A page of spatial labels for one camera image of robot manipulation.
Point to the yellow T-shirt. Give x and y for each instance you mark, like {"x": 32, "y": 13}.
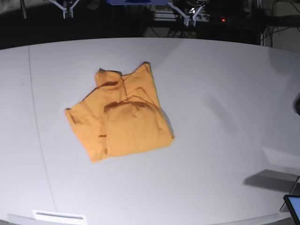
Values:
{"x": 121, "y": 116}

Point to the white power strip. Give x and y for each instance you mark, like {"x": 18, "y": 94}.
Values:
{"x": 169, "y": 16}

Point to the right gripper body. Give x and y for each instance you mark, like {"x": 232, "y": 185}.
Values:
{"x": 66, "y": 6}

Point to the tablet screen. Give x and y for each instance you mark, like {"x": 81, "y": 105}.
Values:
{"x": 293, "y": 204}

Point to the white label strip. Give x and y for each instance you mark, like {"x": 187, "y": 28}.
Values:
{"x": 62, "y": 218}

